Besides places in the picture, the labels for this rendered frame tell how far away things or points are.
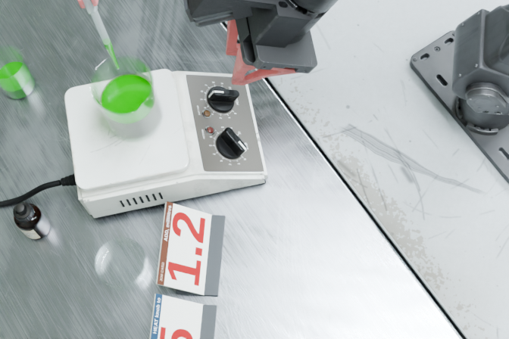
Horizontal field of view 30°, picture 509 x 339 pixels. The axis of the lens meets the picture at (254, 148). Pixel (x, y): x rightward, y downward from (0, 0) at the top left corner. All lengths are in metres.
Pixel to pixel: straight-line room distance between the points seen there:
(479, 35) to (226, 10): 0.26
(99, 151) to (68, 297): 0.16
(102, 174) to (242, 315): 0.21
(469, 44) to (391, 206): 0.20
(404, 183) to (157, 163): 0.27
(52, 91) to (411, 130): 0.42
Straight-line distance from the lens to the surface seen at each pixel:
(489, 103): 0.98
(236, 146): 1.01
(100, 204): 1.02
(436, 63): 1.11
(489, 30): 0.96
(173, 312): 1.00
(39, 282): 1.06
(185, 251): 1.02
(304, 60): 0.91
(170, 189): 1.01
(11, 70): 1.14
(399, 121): 1.09
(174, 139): 0.99
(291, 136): 1.08
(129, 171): 0.99
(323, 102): 1.09
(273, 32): 0.87
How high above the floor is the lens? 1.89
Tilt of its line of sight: 67 degrees down
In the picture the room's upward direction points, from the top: 9 degrees counter-clockwise
